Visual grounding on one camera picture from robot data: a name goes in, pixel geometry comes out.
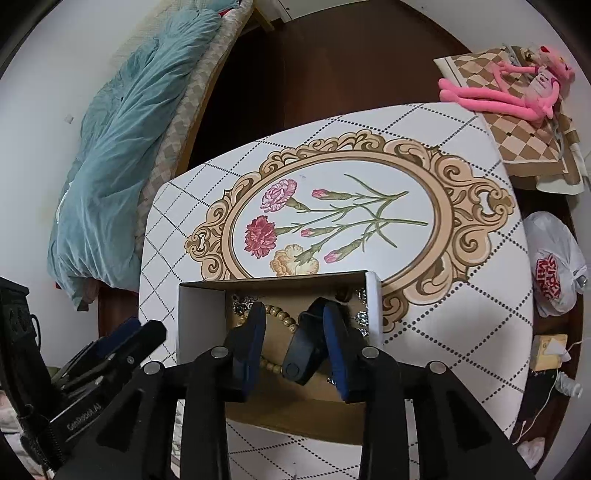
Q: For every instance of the wooden bed frame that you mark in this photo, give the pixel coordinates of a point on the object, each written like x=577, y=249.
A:
x=272, y=14

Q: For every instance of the white floral printed table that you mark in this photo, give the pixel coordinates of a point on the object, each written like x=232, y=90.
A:
x=461, y=295

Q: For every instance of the teal quilt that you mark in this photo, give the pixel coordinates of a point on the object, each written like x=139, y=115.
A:
x=120, y=152

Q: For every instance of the black smart band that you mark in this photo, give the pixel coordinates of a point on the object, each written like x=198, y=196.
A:
x=300, y=355

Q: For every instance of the white cardboard box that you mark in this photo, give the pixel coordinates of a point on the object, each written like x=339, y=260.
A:
x=203, y=314

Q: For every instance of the white plastic bag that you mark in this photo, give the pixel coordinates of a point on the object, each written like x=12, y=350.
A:
x=554, y=258

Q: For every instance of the pink plush toy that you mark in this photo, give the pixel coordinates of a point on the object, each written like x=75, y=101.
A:
x=503, y=99

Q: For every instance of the brown checkered cloth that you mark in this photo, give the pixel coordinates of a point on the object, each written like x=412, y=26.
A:
x=521, y=143

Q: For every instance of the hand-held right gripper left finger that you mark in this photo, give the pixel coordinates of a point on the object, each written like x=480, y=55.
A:
x=251, y=346

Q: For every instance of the tissue pack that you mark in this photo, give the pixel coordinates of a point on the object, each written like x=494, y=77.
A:
x=545, y=353

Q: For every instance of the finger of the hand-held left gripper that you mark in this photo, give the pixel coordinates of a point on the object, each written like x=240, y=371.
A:
x=123, y=328
x=147, y=339

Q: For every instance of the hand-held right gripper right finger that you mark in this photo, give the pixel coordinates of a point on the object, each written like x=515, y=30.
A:
x=341, y=350

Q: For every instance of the small white bottle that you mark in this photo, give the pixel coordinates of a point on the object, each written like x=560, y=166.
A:
x=570, y=385

